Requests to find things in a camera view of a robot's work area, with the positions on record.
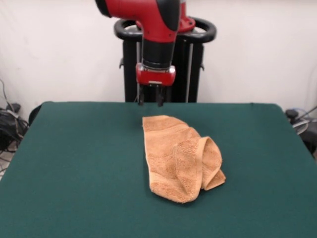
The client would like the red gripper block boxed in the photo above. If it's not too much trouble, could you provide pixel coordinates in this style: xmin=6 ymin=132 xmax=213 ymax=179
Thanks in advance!
xmin=135 ymin=63 xmax=177 ymax=108

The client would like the tan terry towel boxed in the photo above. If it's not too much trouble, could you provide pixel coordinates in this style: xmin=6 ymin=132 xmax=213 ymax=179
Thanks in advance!
xmin=142 ymin=115 xmax=226 ymax=204

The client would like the dark green table cloth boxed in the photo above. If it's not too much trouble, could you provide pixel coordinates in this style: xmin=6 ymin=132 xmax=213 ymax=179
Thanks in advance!
xmin=0 ymin=101 xmax=317 ymax=238

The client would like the black power adapter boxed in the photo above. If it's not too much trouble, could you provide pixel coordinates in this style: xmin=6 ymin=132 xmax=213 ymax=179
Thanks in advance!
xmin=6 ymin=102 xmax=22 ymax=112

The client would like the black power plug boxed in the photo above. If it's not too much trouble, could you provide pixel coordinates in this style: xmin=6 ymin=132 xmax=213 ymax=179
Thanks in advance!
xmin=284 ymin=109 xmax=300 ymax=119

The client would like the grey round device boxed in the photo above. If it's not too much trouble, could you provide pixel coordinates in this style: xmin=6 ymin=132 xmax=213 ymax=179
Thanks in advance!
xmin=292 ymin=118 xmax=310 ymax=135

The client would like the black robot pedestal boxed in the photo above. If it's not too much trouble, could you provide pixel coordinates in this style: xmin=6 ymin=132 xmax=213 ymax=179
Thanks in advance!
xmin=113 ymin=16 xmax=217 ymax=104

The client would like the black cable tangle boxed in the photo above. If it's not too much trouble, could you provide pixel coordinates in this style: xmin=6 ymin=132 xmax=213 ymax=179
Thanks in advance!
xmin=0 ymin=79 xmax=30 ymax=174

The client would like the blue cable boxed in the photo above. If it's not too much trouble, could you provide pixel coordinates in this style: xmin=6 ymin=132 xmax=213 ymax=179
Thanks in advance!
xmin=289 ymin=106 xmax=312 ymax=117

